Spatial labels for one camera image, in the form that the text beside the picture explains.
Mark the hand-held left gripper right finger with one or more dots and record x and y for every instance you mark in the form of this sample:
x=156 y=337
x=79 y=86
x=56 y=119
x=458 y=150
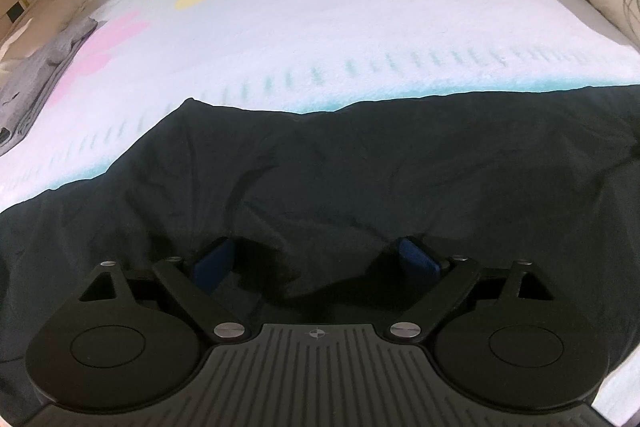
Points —
x=417 y=258

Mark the flower printed blanket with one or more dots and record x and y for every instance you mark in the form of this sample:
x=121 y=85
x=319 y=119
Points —
x=325 y=37

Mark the folded grey garment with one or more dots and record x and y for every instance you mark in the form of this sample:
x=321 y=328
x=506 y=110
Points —
x=37 y=77

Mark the wall socket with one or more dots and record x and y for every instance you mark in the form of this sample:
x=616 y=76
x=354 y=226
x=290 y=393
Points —
x=15 y=11

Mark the black pants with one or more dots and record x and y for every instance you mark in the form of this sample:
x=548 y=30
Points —
x=350 y=167

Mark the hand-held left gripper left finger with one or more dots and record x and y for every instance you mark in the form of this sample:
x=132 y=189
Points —
x=215 y=258

